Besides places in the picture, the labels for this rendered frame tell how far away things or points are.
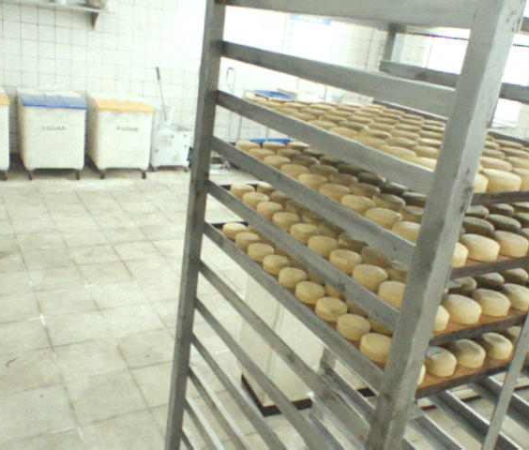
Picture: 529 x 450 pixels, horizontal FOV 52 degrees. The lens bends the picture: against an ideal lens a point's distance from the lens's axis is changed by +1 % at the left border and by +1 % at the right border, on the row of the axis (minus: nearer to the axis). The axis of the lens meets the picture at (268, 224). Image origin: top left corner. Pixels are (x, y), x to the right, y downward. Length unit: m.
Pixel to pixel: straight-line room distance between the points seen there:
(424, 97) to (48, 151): 4.96
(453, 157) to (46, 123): 4.96
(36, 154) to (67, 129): 0.35
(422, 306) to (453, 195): 0.13
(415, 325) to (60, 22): 5.54
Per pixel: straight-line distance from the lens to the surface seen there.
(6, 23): 5.91
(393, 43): 1.32
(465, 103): 0.58
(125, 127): 5.55
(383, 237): 0.70
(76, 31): 6.00
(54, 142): 5.44
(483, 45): 0.58
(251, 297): 2.49
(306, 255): 0.83
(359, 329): 0.84
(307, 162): 1.00
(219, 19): 1.07
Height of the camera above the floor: 1.64
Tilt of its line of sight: 20 degrees down
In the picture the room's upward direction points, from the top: 8 degrees clockwise
